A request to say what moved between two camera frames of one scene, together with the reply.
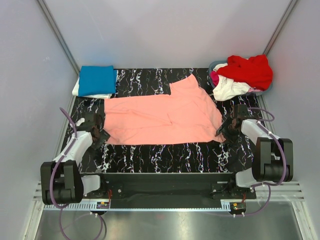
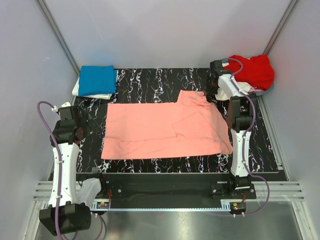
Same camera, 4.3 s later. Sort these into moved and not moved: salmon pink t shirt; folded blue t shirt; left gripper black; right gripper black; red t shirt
Moved: right gripper black; left gripper black; salmon pink t shirt
Not moved: red t shirt; folded blue t shirt
